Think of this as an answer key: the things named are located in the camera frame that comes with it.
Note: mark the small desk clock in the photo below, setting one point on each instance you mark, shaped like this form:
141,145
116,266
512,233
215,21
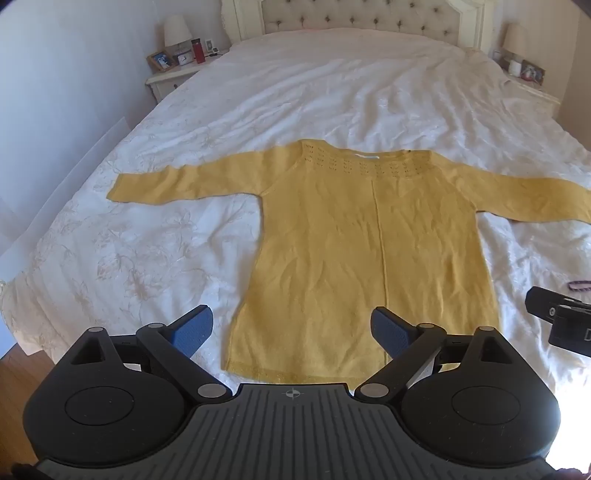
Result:
183,58

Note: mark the white wall outlet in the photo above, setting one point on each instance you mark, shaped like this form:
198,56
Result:
210,45

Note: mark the cream tufted headboard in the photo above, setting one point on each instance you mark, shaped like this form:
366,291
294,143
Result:
355,16

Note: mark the red bottle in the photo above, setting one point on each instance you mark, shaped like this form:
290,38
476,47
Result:
198,51

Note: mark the yellow knit sweater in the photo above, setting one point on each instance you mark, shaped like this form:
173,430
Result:
346,254

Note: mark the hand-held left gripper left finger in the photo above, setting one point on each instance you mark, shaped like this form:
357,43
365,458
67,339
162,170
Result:
194,328

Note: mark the dark photo frame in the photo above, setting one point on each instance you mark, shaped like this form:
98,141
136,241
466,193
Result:
533,72

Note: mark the striped dark hair band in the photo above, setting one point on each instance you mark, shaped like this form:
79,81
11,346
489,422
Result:
580,286

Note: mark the cream nightstand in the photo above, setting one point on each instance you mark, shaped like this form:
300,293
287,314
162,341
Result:
168,83
538,94

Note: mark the bed with white bedspread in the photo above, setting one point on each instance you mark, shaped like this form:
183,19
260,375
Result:
323,92

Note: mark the white shade table lamp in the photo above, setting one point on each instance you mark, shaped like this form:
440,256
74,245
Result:
177,30
515,40

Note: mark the wooden photo frame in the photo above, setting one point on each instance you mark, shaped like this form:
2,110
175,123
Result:
161,60

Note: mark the white round jar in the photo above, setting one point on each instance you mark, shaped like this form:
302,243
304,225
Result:
514,68

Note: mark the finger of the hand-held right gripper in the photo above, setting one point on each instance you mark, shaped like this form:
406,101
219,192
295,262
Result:
545,302

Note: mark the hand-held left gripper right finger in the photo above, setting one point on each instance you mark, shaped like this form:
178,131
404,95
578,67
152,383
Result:
390,333

